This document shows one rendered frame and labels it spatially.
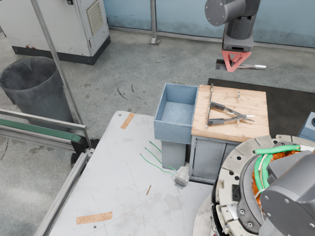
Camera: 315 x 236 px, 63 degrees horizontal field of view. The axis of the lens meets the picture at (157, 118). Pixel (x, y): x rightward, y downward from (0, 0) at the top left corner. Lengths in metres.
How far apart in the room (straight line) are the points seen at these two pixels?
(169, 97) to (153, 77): 1.71
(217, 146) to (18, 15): 2.56
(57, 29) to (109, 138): 1.89
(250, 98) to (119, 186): 0.52
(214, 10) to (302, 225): 0.42
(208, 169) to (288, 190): 0.64
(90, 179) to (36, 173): 1.13
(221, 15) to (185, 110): 0.39
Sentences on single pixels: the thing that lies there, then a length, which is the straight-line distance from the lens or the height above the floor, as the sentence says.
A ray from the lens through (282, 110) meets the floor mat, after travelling 2.39.
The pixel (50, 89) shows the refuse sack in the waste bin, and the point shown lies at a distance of 1.85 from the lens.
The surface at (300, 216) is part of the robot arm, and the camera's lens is 0.24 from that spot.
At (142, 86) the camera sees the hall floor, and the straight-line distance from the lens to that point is 2.46.
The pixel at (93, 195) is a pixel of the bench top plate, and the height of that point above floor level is 0.78.
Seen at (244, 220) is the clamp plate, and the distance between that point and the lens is 0.54.
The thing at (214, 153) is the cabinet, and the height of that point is 0.96.
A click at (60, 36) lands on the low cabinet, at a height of 0.31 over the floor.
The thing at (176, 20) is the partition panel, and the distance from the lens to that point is 2.91.
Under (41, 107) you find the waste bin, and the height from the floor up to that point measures 0.37.
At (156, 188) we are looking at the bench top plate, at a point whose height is 0.78.
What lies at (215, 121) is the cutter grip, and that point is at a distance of 0.68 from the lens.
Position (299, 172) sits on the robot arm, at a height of 1.40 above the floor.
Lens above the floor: 1.59
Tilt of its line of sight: 47 degrees down
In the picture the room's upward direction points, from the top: 3 degrees counter-clockwise
